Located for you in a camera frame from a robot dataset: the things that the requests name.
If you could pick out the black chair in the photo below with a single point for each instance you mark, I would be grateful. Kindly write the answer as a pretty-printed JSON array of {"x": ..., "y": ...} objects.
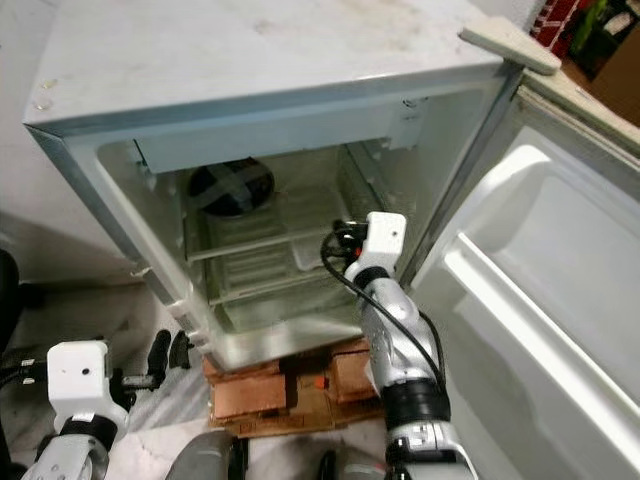
[{"x": 10, "y": 295}]

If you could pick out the brown cardboard box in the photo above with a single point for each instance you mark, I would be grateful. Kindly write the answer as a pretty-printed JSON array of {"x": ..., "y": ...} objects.
[{"x": 615, "y": 80}]

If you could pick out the beige fridge hinge cover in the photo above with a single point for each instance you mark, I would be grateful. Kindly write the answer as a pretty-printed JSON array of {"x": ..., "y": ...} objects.
[{"x": 510, "y": 47}]

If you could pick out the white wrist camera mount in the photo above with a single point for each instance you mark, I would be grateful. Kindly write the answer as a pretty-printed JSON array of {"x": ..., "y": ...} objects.
[
  {"x": 82, "y": 385},
  {"x": 380, "y": 240}
]

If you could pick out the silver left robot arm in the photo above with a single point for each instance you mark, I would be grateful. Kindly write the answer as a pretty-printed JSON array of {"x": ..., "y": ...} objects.
[{"x": 70, "y": 455}]

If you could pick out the clear fridge shelf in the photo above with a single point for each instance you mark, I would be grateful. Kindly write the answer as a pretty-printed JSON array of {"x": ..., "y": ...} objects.
[
  {"x": 260, "y": 246},
  {"x": 280, "y": 286}
]

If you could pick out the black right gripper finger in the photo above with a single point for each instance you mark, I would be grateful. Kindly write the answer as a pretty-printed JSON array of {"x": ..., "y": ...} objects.
[{"x": 335, "y": 236}]

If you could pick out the grey fridge cabinet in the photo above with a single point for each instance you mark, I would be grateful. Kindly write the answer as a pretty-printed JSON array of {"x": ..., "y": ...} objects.
[{"x": 240, "y": 60}]

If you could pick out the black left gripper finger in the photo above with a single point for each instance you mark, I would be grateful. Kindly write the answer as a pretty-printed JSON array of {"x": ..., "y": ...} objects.
[
  {"x": 164, "y": 352},
  {"x": 185, "y": 348}
]

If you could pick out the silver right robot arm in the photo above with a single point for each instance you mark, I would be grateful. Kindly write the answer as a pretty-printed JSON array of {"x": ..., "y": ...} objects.
[{"x": 400, "y": 350}]

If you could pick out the brick and wood fridge base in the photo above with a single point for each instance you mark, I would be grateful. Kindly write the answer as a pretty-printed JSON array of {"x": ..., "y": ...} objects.
[{"x": 260, "y": 395}]

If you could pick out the red lattice crate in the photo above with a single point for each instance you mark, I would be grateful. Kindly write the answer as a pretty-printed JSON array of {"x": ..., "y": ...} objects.
[{"x": 557, "y": 12}]

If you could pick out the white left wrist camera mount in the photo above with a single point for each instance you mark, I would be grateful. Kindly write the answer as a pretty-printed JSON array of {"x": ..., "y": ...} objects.
[{"x": 82, "y": 385}]

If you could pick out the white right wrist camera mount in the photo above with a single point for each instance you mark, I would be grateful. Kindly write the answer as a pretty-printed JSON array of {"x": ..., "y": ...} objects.
[{"x": 380, "y": 240}]

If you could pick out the black round fridge fan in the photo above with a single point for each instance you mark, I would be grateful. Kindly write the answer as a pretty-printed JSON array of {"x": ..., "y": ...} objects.
[{"x": 228, "y": 189}]

